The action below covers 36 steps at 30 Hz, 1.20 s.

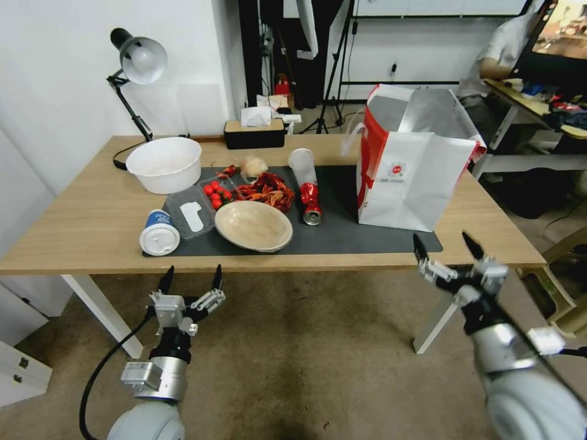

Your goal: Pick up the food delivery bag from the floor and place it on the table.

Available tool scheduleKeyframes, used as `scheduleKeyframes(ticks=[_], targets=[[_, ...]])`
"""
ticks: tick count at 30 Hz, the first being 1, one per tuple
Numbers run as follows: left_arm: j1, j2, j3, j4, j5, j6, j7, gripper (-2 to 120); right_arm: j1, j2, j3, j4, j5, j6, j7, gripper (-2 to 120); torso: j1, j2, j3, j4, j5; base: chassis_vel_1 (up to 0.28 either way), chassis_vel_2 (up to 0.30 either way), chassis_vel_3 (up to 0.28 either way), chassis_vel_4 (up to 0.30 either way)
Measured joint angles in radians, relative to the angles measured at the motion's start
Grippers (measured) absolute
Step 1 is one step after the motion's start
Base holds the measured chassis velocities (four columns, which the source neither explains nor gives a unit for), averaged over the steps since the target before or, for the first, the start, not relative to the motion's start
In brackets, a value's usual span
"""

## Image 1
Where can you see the white tissue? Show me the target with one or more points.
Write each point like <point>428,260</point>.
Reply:
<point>254,117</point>

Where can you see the wooden table with white legs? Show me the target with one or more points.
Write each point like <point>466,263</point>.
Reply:
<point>91,220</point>

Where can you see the red crumpled wrapper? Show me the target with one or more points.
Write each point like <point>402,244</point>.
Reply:
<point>227,171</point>

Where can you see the black tissue box wooden lid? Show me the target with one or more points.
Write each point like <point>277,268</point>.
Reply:
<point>254,136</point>

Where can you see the person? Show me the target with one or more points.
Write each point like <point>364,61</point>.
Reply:
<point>495,59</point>

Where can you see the red fire extinguisher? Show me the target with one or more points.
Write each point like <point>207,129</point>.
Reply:
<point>281,85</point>

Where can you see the white plastic bowl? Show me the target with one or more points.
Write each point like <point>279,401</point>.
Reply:
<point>163,165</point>

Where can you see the wooden desk white frame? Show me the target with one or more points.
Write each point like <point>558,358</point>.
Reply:
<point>518,158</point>

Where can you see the white drawer cabinet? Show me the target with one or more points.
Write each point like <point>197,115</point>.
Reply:
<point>23,362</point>

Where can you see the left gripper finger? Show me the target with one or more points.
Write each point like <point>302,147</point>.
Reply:
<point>216,284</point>
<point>164,286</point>

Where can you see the black desk mat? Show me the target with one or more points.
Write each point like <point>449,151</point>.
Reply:
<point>335,220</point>

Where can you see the red and white delivery bag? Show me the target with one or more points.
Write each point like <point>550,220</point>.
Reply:
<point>412,183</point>

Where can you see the crushed red soda can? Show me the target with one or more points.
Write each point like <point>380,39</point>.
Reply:
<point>311,201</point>

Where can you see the black and white desk lamp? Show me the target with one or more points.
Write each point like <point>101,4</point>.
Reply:
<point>142,57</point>

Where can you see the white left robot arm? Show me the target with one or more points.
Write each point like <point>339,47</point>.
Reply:
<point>151,421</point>

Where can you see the black tripod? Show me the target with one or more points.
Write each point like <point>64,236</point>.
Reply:
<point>332,68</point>

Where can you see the pile of dark clothes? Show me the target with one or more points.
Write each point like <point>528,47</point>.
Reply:
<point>568,117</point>

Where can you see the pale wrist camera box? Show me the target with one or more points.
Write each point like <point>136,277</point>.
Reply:
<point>169,311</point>
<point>468,293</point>

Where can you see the red crayfish shells pile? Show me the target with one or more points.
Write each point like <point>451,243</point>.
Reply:
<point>270,192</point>

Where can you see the black monitor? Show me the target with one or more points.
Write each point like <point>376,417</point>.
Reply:
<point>555,50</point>

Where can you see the beige plastic stool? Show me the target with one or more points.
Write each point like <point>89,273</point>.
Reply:
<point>564,293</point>

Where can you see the blue white lidded paper cup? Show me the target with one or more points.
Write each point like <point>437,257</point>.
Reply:
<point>159,236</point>

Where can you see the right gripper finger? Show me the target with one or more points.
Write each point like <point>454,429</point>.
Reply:
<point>423,254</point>
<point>490,272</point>

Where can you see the clear plastic cup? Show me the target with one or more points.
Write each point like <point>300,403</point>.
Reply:
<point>303,165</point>

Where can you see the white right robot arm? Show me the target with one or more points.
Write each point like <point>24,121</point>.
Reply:
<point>527,403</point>

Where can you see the beige paper bowl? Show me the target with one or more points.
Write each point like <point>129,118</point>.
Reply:
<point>252,224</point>

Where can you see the clear plastic clamshell container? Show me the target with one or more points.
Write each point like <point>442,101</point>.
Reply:
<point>188,215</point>

